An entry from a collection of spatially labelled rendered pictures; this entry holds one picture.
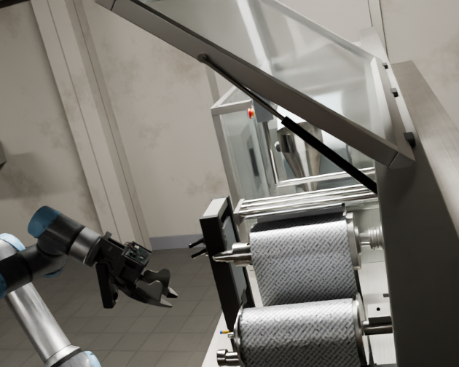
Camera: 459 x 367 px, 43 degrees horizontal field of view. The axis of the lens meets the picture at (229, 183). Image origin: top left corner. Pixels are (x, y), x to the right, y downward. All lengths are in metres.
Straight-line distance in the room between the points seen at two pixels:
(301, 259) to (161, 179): 3.70
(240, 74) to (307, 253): 0.62
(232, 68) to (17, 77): 4.68
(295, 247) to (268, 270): 0.09
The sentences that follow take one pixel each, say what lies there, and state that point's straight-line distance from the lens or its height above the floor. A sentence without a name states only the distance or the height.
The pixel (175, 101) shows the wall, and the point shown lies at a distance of 4.78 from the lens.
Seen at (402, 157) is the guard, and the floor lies 1.67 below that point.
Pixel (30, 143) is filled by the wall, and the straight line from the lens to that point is 5.65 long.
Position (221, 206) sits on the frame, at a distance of 1.58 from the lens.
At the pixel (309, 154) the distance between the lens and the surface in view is 1.83.
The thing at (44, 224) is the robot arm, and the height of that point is 1.58.
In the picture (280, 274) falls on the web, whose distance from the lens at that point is 1.44.
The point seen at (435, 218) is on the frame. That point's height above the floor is 1.65.
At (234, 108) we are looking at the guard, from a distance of 2.13.
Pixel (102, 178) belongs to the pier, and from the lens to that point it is 5.04.
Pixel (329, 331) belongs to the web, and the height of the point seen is 1.28.
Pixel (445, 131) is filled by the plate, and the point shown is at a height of 1.44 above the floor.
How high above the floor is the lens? 1.95
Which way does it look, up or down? 17 degrees down
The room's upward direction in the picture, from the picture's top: 13 degrees counter-clockwise
